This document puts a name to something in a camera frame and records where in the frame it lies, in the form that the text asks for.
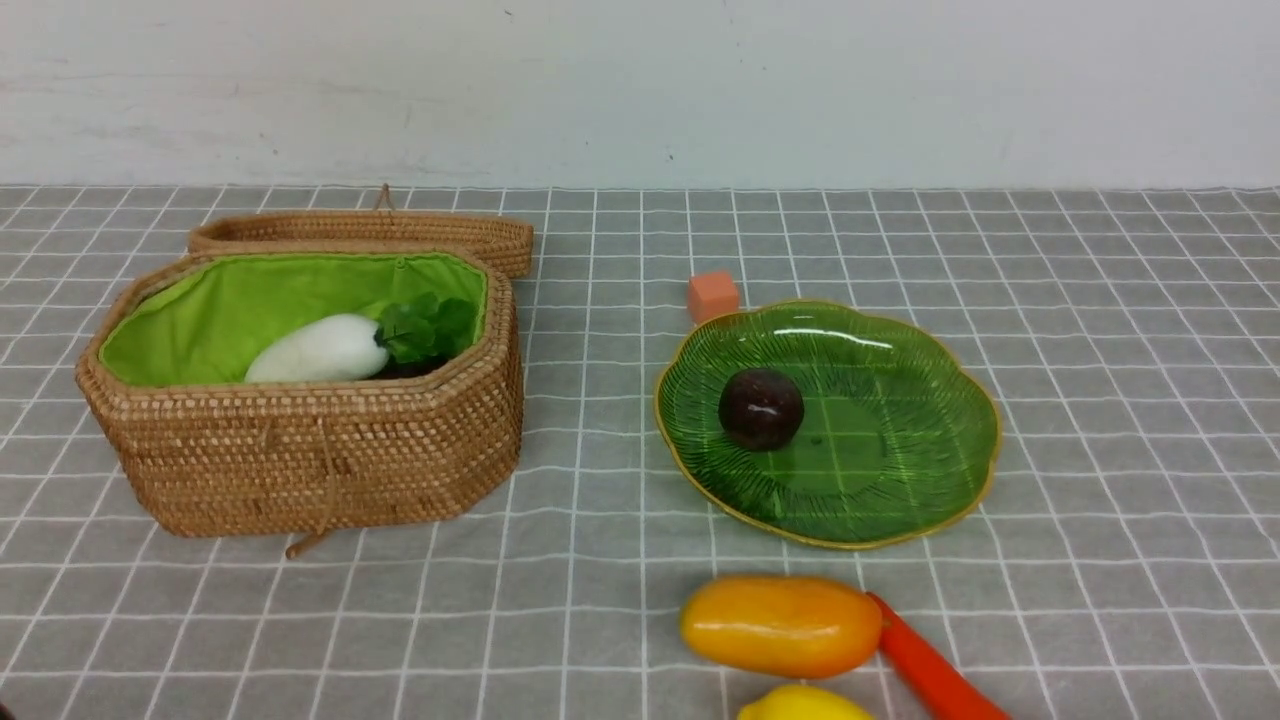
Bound dark purple passion fruit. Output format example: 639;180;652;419
718;366;805;452

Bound white radish with green leaves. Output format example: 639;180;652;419
244;291;483;384

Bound yellow lemon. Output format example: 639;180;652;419
736;684;874;720

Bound small orange cube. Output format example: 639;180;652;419
686;270;742;325

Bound woven wicker basket lid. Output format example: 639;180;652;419
187;184;535;278

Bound green glass leaf plate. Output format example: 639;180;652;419
653;299;1004;551

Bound orange yellow mango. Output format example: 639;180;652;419
678;574;884;680

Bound orange carrot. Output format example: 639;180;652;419
867;593;1010;720

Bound woven wicker basket green lining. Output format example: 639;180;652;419
76;242;524;559

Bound grey checked tablecloth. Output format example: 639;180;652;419
1;186;1279;719

